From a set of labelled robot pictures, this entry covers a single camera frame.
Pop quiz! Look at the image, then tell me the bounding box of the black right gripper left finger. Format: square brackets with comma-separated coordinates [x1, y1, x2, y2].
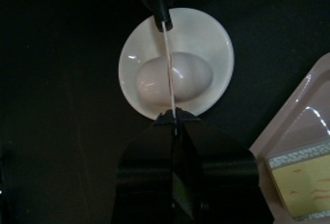
[110, 109, 177, 224]

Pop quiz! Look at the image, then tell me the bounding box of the white blade black handle knife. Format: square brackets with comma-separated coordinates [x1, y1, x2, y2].
[147, 0, 179, 136]

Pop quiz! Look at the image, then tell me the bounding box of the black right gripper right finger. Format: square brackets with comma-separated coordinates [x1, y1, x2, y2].
[173, 106, 275, 224]

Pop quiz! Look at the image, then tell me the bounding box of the yellow block patterned trim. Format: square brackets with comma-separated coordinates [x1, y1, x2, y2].
[265, 138, 330, 221]

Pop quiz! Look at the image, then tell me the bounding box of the beige tray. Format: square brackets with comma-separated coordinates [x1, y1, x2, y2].
[247, 51, 330, 224]

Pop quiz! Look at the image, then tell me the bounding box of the white round plate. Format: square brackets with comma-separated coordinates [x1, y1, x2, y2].
[117, 7, 236, 122]

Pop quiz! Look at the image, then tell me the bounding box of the white toy egg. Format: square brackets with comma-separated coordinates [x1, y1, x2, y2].
[133, 51, 215, 108]

